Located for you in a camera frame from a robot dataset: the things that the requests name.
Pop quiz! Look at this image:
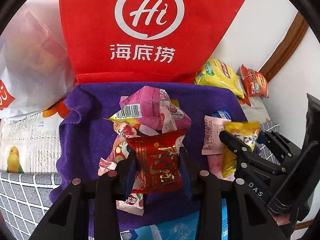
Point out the yellow triangular snack packet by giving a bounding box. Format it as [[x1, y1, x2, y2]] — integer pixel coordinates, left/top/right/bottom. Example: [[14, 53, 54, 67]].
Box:
[[219, 121, 260, 178]]

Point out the light pink nougat packet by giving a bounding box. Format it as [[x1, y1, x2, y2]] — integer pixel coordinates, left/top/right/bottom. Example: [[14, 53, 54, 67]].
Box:
[[202, 115, 234, 181]]

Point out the pink strawberry snack packet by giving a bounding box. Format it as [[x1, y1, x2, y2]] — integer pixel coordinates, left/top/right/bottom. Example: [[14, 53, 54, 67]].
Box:
[[116, 177, 144, 216]]

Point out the red candy packet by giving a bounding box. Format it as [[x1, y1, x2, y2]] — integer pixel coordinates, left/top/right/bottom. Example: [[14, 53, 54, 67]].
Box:
[[127, 129, 187, 194]]

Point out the panda print snack packet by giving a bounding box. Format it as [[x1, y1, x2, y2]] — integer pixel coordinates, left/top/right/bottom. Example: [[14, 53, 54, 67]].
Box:
[[98, 120, 139, 176]]

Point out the small blue candy packet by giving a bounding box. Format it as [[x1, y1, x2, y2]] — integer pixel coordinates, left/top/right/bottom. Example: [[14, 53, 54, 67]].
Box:
[[208, 109, 232, 120]]

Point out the grey checkered tablecloth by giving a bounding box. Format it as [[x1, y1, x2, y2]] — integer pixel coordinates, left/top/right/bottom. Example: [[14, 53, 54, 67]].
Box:
[[0, 121, 282, 240]]

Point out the blue tissue pack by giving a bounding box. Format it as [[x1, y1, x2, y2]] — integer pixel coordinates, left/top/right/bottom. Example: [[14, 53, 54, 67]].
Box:
[[120, 199, 229, 240]]

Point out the orange chips bag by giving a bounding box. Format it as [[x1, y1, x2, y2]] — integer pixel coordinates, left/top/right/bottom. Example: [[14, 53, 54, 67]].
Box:
[[240, 65, 269, 98]]

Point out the yellow chips bag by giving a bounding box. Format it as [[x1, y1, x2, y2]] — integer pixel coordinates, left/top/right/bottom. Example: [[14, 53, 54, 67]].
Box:
[[193, 57, 245, 99]]

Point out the purple towel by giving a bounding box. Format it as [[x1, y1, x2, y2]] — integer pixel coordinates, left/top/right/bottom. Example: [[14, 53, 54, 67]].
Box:
[[49, 81, 249, 231]]

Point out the pink triangular snack packet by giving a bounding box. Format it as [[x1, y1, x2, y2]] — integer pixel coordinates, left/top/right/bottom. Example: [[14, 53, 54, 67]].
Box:
[[108, 86, 191, 138]]

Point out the white Miniso plastic bag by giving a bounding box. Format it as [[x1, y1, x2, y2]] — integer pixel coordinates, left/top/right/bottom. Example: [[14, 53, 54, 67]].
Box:
[[1, 5, 75, 122]]

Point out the red Haidilao paper bag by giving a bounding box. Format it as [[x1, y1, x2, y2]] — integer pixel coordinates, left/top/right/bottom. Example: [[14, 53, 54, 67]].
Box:
[[59, 0, 245, 83]]

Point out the brown door frame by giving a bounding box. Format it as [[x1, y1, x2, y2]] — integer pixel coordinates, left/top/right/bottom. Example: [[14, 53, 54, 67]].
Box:
[[260, 12, 309, 82]]

